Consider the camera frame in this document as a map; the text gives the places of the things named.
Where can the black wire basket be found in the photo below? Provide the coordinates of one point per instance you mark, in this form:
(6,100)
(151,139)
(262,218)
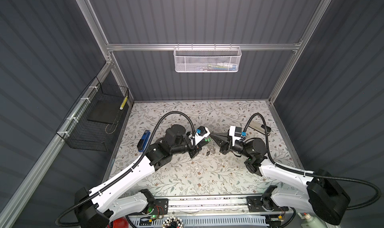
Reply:
(79,133)

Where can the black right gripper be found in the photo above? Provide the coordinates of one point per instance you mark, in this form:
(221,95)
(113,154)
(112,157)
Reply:
(224,147)

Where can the blue stapler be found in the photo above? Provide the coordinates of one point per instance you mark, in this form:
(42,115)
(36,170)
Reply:
(143,141)

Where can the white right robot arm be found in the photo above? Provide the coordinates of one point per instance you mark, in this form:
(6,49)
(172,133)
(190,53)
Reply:
(318,192)

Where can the white perforated cable tray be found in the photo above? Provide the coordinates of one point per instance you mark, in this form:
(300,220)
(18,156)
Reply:
(239,221)

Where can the red round object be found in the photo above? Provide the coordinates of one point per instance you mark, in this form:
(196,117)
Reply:
(120,223)

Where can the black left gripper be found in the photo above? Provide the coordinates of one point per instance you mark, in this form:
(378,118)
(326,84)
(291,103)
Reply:
(196,149)

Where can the white spray bottle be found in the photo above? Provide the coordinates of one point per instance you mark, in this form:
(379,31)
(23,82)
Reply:
(310,221)

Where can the white wire mesh basket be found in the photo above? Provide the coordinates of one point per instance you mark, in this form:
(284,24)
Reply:
(207,59)

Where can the black pad in basket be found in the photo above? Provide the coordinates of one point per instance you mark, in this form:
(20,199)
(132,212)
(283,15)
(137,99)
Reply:
(105,112)

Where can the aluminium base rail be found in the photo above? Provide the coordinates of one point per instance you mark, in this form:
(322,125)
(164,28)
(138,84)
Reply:
(214,205)

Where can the yellow marker pen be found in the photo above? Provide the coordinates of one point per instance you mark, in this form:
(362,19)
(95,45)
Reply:
(123,103)

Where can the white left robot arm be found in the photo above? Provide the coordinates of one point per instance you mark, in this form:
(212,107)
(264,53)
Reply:
(106,204)

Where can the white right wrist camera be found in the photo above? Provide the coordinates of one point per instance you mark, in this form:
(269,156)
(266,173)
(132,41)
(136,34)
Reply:
(236,134)

